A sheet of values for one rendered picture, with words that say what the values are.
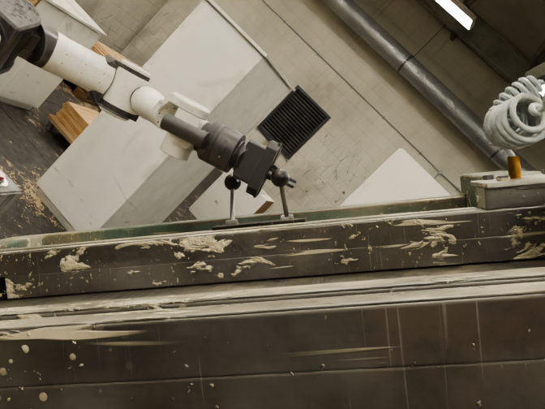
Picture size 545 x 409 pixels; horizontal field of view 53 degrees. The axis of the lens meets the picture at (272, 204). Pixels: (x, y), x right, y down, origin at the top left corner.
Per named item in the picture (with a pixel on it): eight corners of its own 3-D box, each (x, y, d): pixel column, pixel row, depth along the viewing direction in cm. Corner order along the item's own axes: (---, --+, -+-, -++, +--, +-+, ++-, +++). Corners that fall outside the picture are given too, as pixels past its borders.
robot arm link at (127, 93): (165, 141, 126) (130, 116, 139) (186, 101, 125) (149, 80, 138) (126, 124, 118) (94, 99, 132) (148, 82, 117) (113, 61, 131)
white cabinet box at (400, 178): (250, 300, 547) (401, 155, 517) (289, 345, 536) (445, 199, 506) (231, 309, 488) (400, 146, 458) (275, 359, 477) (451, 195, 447)
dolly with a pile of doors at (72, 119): (78, 133, 531) (98, 110, 527) (110, 171, 522) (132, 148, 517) (36, 122, 471) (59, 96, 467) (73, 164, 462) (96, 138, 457)
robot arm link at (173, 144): (212, 171, 120) (167, 148, 121) (233, 127, 118) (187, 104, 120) (197, 173, 109) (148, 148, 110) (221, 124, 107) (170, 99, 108)
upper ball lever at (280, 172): (279, 219, 118) (269, 165, 111) (297, 217, 118) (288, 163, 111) (278, 230, 115) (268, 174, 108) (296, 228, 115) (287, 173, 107)
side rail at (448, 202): (58, 271, 153) (53, 232, 153) (464, 238, 138) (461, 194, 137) (47, 275, 148) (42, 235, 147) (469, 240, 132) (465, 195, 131)
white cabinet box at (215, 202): (202, 209, 670) (242, 168, 660) (233, 243, 660) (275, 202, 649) (187, 208, 626) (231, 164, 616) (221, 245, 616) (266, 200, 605)
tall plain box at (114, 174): (98, 193, 456) (244, 38, 431) (143, 246, 445) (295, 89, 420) (25, 186, 369) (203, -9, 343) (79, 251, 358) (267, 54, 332)
